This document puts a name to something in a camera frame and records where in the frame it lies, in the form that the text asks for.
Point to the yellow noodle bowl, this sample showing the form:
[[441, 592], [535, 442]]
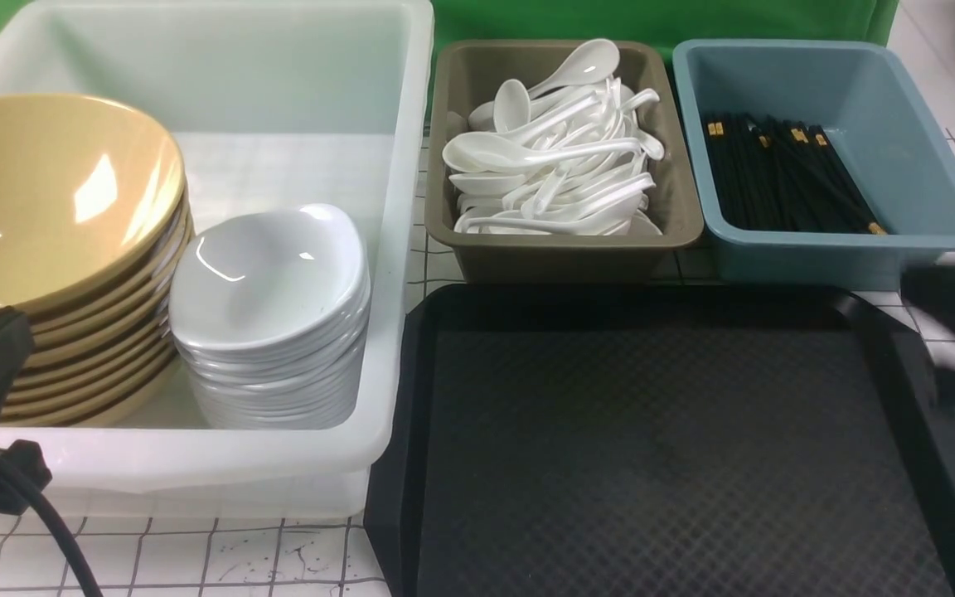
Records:
[[86, 185]]

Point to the pile of white spoons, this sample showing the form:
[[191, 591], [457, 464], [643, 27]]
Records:
[[566, 156]]

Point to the stack of white dishes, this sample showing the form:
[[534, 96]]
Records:
[[270, 314]]

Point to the olive brown spoon bin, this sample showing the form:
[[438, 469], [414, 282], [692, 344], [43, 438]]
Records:
[[468, 75]]

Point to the large white plastic bin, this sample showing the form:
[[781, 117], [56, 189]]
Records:
[[275, 104]]

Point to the black serving tray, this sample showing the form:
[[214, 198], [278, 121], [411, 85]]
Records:
[[663, 441]]

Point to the bundle of black chopsticks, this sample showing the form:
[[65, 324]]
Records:
[[783, 175]]

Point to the green backdrop cloth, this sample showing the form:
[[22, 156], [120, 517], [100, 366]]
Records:
[[663, 24]]

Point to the blue chopstick bin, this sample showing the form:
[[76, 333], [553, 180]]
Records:
[[879, 124]]

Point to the stack of yellow bowls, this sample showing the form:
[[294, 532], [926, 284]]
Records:
[[96, 360]]

